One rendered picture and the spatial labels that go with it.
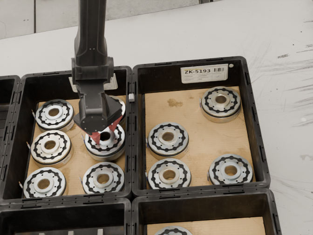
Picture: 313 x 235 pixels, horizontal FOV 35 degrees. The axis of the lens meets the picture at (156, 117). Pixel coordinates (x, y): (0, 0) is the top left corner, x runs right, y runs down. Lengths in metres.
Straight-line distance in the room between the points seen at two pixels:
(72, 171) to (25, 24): 1.92
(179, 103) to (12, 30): 1.88
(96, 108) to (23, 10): 2.23
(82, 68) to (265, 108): 0.67
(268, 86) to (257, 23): 0.30
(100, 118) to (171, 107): 0.36
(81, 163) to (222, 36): 0.72
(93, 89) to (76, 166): 0.29
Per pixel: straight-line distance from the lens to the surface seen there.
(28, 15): 3.14
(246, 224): 1.14
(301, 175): 1.38
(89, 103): 1.01
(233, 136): 1.27
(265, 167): 1.10
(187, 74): 1.33
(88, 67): 1.01
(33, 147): 1.29
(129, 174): 1.10
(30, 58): 1.76
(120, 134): 1.23
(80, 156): 1.28
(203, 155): 1.23
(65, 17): 3.05
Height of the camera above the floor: 1.85
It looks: 51 degrees down
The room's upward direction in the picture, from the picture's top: 8 degrees counter-clockwise
